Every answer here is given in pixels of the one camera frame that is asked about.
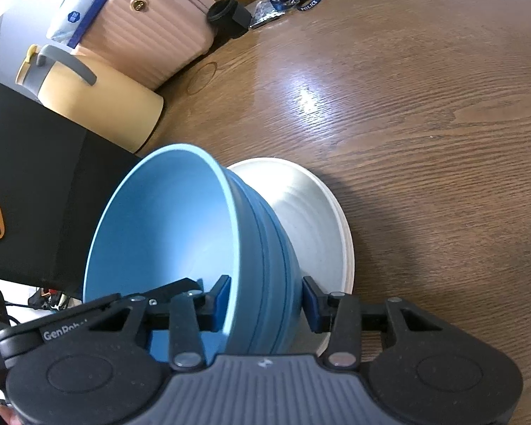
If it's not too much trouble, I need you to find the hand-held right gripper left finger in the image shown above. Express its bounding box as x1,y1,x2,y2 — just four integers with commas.
91,275,231,370

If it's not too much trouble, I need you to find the clear plastic packet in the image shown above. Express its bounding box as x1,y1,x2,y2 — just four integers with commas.
249,0,288,30

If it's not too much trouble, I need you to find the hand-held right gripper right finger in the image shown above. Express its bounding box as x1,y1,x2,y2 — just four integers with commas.
302,277,443,370

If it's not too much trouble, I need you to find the yellow bin grey handle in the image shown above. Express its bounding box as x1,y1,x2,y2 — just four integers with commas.
15,44,164,153

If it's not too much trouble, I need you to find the black box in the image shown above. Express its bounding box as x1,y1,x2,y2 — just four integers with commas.
0,82,144,295

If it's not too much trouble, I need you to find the white blue tissue package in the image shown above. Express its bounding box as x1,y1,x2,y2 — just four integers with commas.
45,0,116,49

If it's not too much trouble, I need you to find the small blue bowl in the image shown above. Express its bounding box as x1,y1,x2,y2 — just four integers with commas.
83,144,267,357

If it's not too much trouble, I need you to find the pink ribbed suitcase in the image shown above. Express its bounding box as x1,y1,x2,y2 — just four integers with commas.
77,0,217,90

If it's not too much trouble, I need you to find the person's left hand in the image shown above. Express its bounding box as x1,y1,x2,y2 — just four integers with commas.
0,406,25,425

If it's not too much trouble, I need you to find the small cream plate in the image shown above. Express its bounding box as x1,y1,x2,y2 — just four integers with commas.
228,161,337,341

